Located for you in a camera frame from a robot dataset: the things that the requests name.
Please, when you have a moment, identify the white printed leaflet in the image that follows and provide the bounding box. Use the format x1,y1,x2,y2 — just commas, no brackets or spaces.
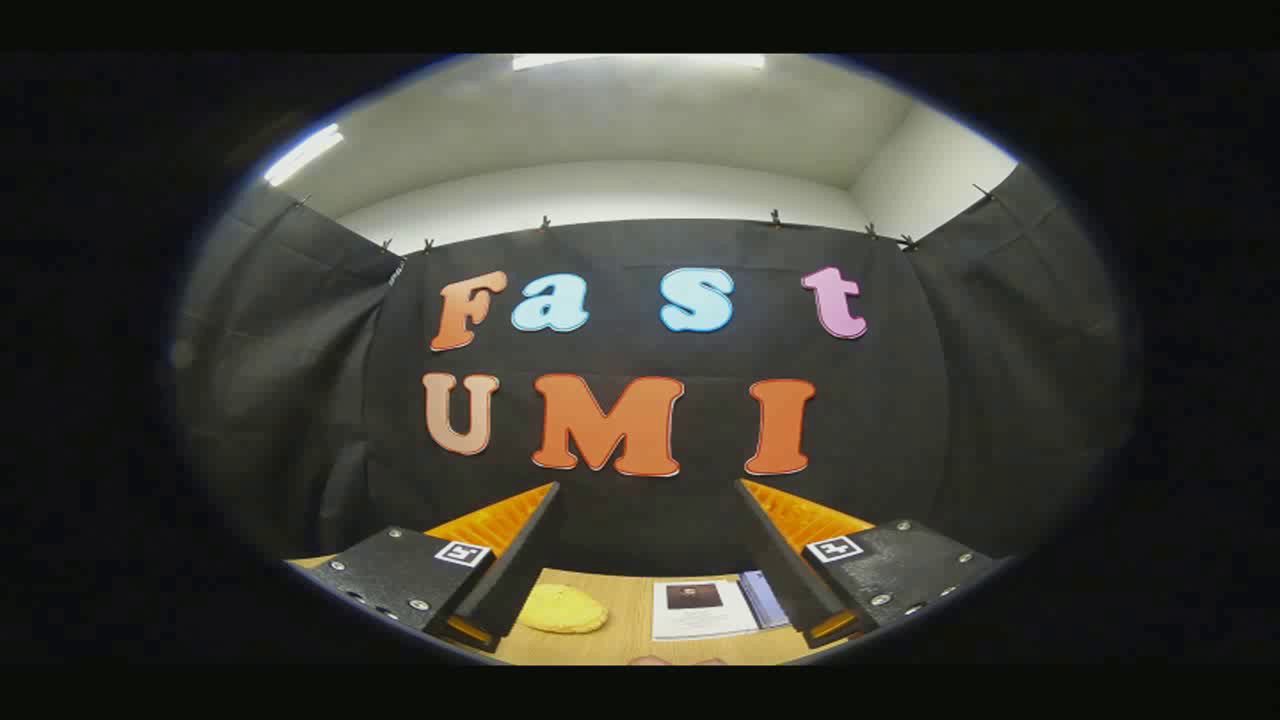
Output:
652,578,761,641

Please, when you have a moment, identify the yellow plush toy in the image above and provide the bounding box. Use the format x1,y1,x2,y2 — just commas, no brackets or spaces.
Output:
517,583,609,635

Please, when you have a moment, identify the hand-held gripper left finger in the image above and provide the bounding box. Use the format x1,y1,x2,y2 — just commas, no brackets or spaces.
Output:
288,482,561,654

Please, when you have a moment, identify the ceiling light panel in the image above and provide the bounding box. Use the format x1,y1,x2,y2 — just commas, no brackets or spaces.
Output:
513,53,767,72
264,124,345,187

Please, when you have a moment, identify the blue booklet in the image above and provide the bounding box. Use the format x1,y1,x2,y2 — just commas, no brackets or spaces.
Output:
738,570,791,631

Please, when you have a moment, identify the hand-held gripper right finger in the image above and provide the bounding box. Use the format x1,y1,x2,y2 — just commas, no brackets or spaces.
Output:
735,478,1006,649

